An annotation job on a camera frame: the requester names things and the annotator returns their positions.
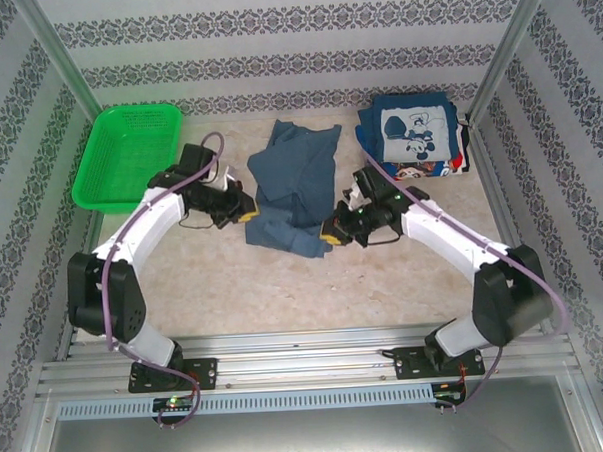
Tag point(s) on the plain blue t-shirt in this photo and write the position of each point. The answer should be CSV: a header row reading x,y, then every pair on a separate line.
x,y
300,186

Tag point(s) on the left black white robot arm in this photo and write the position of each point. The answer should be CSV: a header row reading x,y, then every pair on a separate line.
x,y
146,218

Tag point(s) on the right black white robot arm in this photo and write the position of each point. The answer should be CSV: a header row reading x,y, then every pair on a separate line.
x,y
447,234

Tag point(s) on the folded colourful print t-shirt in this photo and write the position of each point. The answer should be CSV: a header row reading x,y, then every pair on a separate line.
x,y
429,169

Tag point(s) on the folded royal blue t-shirt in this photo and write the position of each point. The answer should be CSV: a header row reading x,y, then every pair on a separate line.
x,y
365,143

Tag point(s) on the green plastic basket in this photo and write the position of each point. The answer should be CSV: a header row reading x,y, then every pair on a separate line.
x,y
118,164

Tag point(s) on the folded navy cartoon print t-shirt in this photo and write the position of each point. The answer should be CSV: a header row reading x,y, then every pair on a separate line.
x,y
412,131

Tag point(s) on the right small circuit board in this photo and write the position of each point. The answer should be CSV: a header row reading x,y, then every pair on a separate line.
x,y
449,396

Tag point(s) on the small circuit board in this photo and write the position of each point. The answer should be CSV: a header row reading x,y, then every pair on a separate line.
x,y
449,396
173,404

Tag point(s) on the grey metal front panel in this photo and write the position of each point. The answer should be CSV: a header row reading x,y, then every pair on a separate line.
x,y
310,436

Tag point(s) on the left small circuit board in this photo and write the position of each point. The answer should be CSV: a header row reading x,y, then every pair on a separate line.
x,y
173,404

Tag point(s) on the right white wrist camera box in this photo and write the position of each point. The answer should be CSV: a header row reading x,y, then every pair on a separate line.
x,y
352,196

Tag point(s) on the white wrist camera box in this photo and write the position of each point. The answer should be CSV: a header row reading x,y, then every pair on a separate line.
x,y
352,196
225,178

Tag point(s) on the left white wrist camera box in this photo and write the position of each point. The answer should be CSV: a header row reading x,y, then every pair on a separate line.
x,y
225,178

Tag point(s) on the aluminium front rail frame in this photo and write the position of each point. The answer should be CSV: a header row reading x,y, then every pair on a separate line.
x,y
307,351

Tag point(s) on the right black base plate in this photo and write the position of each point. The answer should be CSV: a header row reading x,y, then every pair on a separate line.
x,y
410,364

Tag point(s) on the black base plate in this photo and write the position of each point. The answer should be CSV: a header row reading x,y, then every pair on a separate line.
x,y
203,373
410,364

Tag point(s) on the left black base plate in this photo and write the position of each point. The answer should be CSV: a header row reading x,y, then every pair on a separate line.
x,y
203,373

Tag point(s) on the aluminium corner post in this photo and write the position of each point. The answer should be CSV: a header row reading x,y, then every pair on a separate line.
x,y
511,41
56,51

